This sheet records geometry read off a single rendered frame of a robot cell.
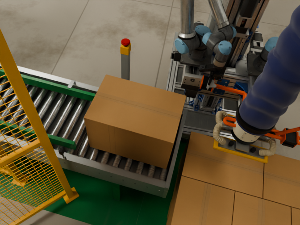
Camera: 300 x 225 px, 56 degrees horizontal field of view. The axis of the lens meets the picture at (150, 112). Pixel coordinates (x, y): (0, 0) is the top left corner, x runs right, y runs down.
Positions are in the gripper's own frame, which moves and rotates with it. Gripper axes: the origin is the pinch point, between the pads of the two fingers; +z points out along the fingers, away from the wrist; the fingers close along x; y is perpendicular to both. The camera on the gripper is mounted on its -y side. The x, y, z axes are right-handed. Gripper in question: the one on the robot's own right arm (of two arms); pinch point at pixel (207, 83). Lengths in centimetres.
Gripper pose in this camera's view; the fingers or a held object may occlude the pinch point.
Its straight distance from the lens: 195.3
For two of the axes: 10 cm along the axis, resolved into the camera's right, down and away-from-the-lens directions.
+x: 2.7, -7.8, 5.7
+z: -0.7, 5.7, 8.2
